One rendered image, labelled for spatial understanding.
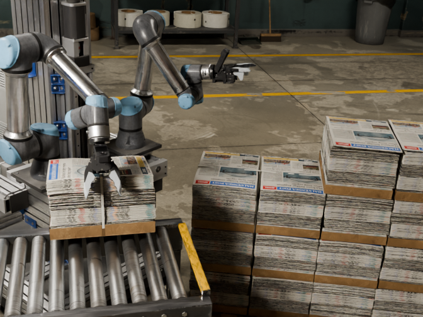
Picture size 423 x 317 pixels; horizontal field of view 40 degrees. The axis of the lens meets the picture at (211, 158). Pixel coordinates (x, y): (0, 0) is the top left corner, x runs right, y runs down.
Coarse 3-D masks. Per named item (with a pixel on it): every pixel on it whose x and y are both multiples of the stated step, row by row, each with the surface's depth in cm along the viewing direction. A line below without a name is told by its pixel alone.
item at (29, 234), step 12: (36, 228) 220; (48, 228) 220; (168, 228) 227; (12, 240) 214; (48, 240) 218; (84, 240) 221; (120, 240) 225; (180, 240) 231; (12, 252) 216; (48, 252) 220; (84, 252) 223; (120, 252) 227
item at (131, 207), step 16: (112, 160) 227; (128, 160) 226; (144, 160) 226; (128, 176) 207; (144, 176) 208; (112, 192) 207; (128, 192) 208; (144, 192) 210; (112, 208) 209; (128, 208) 211; (144, 208) 212; (112, 224) 210
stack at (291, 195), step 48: (192, 192) 258; (240, 192) 254; (288, 192) 252; (192, 240) 266; (240, 240) 264; (288, 240) 261; (192, 288) 279; (240, 288) 275; (288, 288) 272; (336, 288) 270
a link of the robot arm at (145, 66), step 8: (152, 16) 272; (160, 16) 279; (160, 24) 277; (160, 32) 280; (160, 40) 283; (144, 56) 284; (144, 64) 286; (152, 64) 288; (136, 72) 290; (144, 72) 287; (152, 72) 291; (136, 80) 291; (144, 80) 289; (136, 88) 292; (144, 88) 291; (136, 96) 292; (144, 96) 292; (152, 96) 297; (152, 104) 301
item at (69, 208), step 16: (64, 160) 225; (80, 160) 226; (48, 176) 205; (64, 176) 205; (80, 176) 205; (48, 192) 202; (64, 192) 203; (80, 192) 204; (64, 208) 205; (80, 208) 206; (64, 224) 206; (80, 224) 207
